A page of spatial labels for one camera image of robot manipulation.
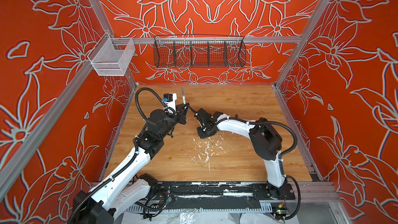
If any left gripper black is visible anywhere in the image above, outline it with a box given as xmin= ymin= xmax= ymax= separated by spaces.
xmin=159 ymin=101 xmax=188 ymax=140

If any green pen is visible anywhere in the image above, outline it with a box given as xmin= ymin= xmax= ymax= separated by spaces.
xmin=181 ymin=88 xmax=187 ymax=104

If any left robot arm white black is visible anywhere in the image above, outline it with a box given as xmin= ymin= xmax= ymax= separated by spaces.
xmin=67 ymin=88 xmax=190 ymax=224

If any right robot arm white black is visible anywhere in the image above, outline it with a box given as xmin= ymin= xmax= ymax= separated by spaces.
xmin=190 ymin=108 xmax=302 ymax=222

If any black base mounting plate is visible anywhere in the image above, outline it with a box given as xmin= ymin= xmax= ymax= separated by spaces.
xmin=155 ymin=181 xmax=296 ymax=201

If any clear plastic bin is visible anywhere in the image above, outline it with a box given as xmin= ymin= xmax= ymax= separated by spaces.
xmin=88 ymin=33 xmax=136 ymax=76

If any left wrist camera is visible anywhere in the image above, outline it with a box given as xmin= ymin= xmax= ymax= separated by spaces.
xmin=163 ymin=93 xmax=177 ymax=114

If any black wire basket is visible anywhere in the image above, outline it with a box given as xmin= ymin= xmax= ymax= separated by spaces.
xmin=153 ymin=34 xmax=247 ymax=68

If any grey cable duct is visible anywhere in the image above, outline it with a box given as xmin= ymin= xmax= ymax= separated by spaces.
xmin=93 ymin=203 xmax=274 ymax=214

